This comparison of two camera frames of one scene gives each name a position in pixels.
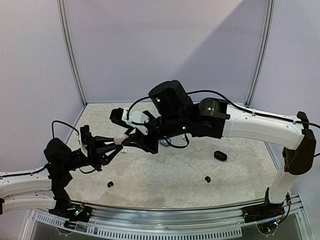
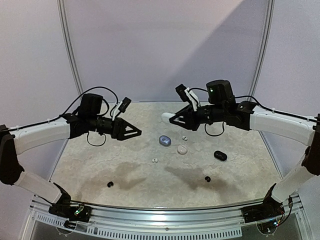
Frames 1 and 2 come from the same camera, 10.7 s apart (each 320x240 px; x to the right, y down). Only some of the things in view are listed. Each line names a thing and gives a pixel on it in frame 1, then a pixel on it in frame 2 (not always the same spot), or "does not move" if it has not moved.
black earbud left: x=111 y=183 does not move
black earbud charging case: x=220 y=155 does not move
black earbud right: x=208 y=179 does not move
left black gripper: x=94 y=158 to x=118 y=129
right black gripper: x=149 y=133 to x=193 y=116
